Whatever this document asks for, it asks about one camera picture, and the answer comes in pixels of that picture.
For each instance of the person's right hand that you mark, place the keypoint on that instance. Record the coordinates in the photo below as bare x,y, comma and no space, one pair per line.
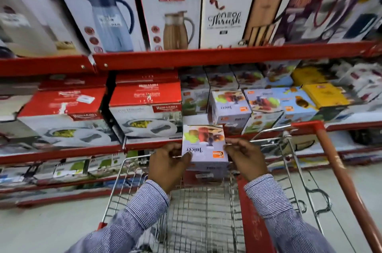
249,161

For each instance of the person's left hand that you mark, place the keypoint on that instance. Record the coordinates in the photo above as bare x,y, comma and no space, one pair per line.
164,169

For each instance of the person's left thumb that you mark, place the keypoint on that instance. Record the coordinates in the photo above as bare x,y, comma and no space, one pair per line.
185,159

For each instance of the person's right thumb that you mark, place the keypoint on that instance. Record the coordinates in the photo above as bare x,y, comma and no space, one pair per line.
234,155

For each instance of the small white juicer box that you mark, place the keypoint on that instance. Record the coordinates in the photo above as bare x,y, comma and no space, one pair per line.
206,145

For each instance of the person's left forearm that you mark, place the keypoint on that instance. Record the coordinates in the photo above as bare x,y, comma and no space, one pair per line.
131,217

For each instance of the person's right forearm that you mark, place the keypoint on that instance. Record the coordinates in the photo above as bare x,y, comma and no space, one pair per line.
277,211

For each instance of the stack of juicer cartons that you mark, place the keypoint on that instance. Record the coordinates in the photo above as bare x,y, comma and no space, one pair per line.
232,103

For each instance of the red white serving dish box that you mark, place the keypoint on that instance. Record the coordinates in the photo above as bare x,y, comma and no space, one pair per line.
65,112
146,76
146,106

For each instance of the red metal shelf rack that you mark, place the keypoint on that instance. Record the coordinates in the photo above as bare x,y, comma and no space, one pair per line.
209,54

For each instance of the yellow box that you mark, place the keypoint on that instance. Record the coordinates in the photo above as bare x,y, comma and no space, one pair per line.
325,94
309,76

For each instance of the row of small packaged goods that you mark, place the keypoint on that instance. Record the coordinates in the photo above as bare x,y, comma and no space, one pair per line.
68,169

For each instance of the white box, knife block picture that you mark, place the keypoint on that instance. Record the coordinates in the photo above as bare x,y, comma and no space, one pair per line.
232,8

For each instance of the pile of white patterned boxes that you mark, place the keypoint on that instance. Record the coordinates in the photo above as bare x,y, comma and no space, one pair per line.
361,79

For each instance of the white box, brown jug picture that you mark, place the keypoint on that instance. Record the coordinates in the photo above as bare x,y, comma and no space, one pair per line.
173,8

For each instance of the white box, blue jug picture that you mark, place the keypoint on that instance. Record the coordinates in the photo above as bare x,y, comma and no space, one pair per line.
101,8

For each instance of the white grey box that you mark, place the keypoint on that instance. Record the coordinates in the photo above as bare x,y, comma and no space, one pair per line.
15,124

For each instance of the dark purple cookware box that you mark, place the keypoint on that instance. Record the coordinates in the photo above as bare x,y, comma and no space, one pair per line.
334,2

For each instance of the grey appliance box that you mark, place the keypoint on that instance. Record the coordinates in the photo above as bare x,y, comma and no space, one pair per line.
26,23

